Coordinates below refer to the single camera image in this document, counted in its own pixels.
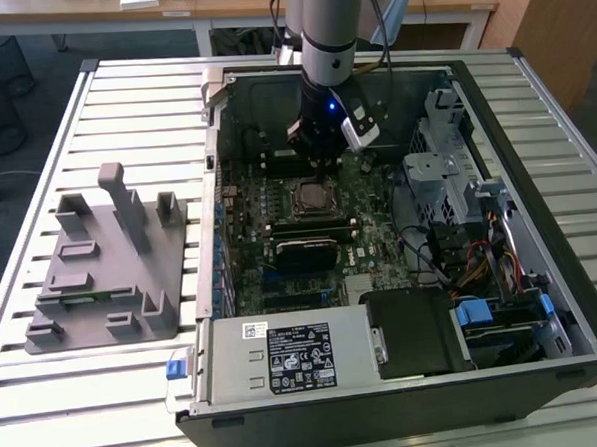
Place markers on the silver topped CPU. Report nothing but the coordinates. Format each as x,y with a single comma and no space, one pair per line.
316,195

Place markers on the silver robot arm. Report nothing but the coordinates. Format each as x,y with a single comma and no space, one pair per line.
326,42

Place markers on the CPU socket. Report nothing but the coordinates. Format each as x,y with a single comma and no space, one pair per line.
315,217

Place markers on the silver drive cage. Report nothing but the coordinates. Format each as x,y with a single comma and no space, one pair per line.
426,174

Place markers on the silver case latch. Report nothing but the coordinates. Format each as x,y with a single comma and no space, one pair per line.
212,88

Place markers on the green motherboard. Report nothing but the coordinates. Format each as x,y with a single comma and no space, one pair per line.
379,239

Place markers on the black graphics card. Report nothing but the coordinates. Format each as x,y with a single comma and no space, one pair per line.
305,257

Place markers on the wooden desk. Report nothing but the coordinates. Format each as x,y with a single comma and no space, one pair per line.
252,5

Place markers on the silver finned heatsink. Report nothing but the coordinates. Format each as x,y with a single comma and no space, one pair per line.
359,288

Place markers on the black expansion slot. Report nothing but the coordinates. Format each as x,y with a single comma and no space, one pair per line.
292,301

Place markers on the black plastic shroud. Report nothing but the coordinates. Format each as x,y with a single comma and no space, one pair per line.
414,332

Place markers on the blue disk carrier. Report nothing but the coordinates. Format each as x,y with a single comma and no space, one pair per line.
471,314

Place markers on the grey parts rack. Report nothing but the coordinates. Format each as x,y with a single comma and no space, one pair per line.
116,273

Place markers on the silver power supply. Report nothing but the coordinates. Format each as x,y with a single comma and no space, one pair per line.
225,362

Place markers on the wooden cabinet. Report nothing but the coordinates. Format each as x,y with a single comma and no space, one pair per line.
559,34

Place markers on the blue power supply latch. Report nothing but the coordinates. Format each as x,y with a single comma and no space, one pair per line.
175,369

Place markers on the small blue bay clip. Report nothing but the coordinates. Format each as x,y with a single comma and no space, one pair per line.
545,304

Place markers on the black disk bay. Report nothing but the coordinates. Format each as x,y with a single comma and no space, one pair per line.
505,348

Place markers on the black PC case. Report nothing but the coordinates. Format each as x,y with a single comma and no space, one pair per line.
339,426

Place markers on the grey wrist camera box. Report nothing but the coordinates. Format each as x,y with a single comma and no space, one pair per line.
294,133

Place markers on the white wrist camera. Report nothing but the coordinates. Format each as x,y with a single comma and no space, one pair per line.
361,130

